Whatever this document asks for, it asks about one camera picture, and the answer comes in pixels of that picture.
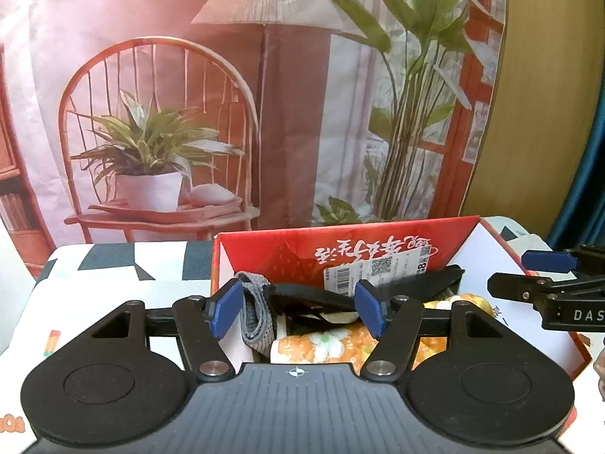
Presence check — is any grey sock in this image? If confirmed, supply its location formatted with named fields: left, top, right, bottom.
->
left=234, top=271, right=279, bottom=356

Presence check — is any orange floral cloth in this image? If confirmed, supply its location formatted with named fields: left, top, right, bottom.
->
left=269, top=293, right=492, bottom=370

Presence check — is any patterned white tablecloth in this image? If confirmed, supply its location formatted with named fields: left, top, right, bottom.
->
left=0, top=215, right=605, bottom=454

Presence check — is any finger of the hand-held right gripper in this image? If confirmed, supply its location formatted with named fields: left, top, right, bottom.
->
left=487, top=272, right=605, bottom=304
left=521, top=244, right=605, bottom=276

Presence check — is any yellow wooden panel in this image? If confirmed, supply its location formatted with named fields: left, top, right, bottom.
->
left=461, top=0, right=601, bottom=243

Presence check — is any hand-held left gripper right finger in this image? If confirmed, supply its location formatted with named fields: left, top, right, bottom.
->
left=354, top=280, right=509, bottom=370

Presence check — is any black cloth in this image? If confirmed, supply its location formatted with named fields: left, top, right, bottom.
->
left=267, top=265, right=466, bottom=328

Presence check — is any red cardboard box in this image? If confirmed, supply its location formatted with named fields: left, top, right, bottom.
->
left=210, top=215, right=594, bottom=440

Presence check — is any printed room scene wall cloth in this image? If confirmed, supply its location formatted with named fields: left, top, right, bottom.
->
left=0, top=0, right=509, bottom=279

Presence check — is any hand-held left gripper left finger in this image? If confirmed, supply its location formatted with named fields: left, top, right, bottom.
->
left=87, top=278, right=244, bottom=370

